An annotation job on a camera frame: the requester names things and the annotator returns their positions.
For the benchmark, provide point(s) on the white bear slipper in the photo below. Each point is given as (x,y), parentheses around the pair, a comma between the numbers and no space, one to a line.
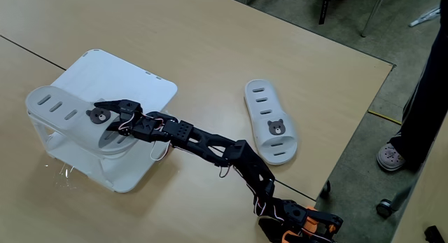
(63,110)
(266,110)

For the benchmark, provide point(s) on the white open-sided box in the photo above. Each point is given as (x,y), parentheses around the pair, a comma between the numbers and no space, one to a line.
(140,85)

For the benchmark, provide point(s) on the black caster wheel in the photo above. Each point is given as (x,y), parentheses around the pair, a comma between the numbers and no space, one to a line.
(325,190)
(384,208)

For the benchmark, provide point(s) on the black chair leg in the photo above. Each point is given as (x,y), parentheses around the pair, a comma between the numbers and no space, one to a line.
(323,8)

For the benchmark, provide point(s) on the person's pale clog shoe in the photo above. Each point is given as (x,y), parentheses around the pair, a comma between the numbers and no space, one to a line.
(390,157)

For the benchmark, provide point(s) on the grey metal leg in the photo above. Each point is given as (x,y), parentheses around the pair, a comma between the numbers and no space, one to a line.
(372,13)

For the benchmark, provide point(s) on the person's leg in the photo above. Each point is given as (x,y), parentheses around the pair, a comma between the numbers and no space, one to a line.
(427,96)

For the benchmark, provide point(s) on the white object on floor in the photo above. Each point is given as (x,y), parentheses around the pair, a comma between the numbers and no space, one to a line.
(425,17)

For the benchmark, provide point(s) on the small black object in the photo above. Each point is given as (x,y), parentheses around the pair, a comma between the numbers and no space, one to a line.
(434,235)

